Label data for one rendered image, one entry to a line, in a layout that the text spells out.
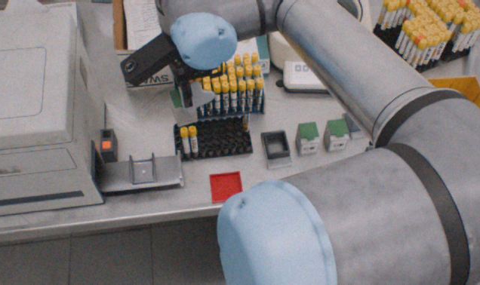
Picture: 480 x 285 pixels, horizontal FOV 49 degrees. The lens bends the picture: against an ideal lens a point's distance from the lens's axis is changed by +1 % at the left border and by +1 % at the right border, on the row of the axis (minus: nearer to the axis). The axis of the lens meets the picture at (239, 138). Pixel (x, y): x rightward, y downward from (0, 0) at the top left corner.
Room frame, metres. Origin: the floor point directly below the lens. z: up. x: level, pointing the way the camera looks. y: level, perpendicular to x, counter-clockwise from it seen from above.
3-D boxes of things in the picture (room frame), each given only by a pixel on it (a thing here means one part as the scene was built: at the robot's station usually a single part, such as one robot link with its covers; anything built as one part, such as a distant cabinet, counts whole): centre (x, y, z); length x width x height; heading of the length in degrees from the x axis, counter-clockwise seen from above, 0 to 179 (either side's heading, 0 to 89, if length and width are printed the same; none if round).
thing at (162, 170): (0.51, 0.22, 0.92); 0.21 x 0.07 x 0.05; 98
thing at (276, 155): (0.59, -0.08, 0.89); 0.09 x 0.05 x 0.04; 10
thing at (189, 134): (0.62, 0.06, 0.93); 0.17 x 0.09 x 0.11; 98
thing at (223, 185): (0.50, 0.03, 0.88); 0.07 x 0.07 x 0.01; 8
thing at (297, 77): (0.90, -0.19, 0.94); 0.30 x 0.24 x 0.12; 179
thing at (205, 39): (0.49, 0.04, 1.40); 0.11 x 0.11 x 0.08; 19
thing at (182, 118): (0.57, 0.11, 1.08); 0.05 x 0.04 x 0.06; 21
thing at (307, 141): (0.61, -0.15, 0.91); 0.05 x 0.04 x 0.07; 8
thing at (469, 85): (0.66, -0.47, 0.92); 0.13 x 0.13 x 0.10; 5
